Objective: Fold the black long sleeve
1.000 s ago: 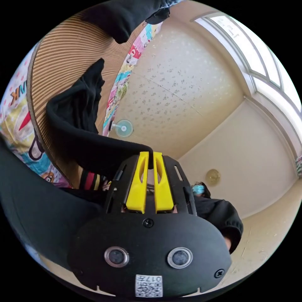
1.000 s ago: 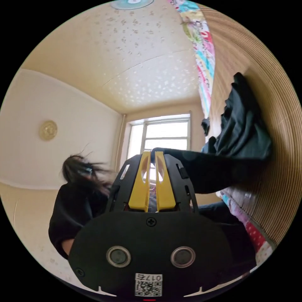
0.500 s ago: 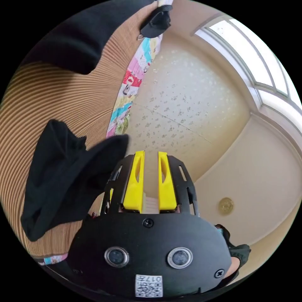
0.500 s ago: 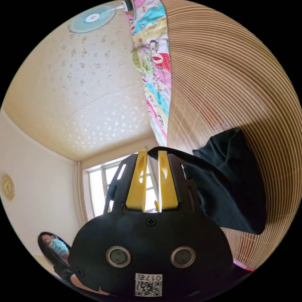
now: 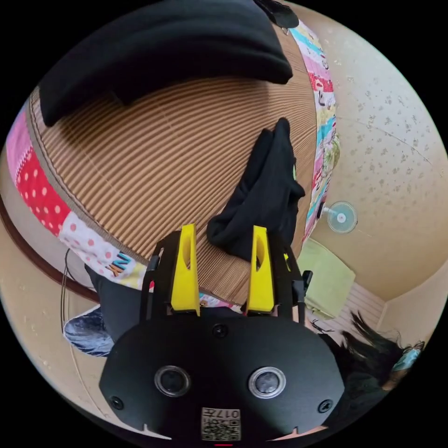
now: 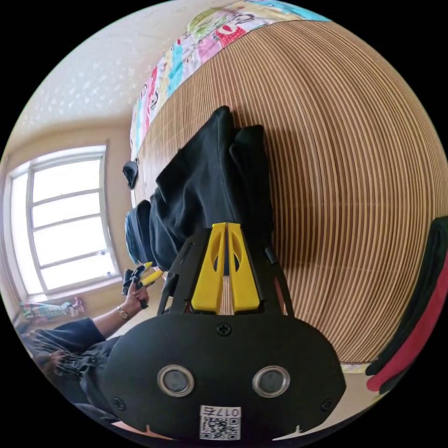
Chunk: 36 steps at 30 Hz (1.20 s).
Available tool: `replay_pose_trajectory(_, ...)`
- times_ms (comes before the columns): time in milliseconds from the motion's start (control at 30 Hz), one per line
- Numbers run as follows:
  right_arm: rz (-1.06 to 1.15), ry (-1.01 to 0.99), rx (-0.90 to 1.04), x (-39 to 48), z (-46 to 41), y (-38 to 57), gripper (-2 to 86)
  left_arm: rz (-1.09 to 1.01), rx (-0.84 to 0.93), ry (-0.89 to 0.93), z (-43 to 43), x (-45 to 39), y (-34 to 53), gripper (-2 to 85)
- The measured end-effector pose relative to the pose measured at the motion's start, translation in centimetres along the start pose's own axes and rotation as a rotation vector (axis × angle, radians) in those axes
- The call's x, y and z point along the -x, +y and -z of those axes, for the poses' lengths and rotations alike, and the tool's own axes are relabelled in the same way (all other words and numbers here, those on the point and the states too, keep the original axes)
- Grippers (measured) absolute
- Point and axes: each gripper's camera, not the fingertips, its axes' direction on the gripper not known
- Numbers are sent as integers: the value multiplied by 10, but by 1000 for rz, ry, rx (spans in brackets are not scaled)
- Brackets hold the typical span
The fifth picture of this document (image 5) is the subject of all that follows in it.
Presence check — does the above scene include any person's left hand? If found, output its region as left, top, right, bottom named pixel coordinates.
left=270, top=424, right=329, bottom=442

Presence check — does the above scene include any black long sleeve shirt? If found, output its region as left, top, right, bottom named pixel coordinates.
left=206, top=117, right=306, bottom=264

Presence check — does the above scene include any pile of clothes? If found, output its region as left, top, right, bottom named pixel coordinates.
left=37, top=0, right=294, bottom=127

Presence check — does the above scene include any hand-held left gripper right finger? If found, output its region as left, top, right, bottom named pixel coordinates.
left=245, top=225, right=275, bottom=315

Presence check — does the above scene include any white fan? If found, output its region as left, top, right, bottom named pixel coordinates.
left=321, top=201, right=358, bottom=234

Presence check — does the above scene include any person's body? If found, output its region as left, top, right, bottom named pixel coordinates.
left=63, top=264, right=427, bottom=438

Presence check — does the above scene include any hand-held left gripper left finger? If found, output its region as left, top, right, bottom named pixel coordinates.
left=170, top=224, right=201, bottom=316

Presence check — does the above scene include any thin black cable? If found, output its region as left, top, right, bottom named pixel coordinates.
left=60, top=247, right=72, bottom=317

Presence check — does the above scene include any bed with woven mat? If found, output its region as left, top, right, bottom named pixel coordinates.
left=6, top=14, right=341, bottom=315

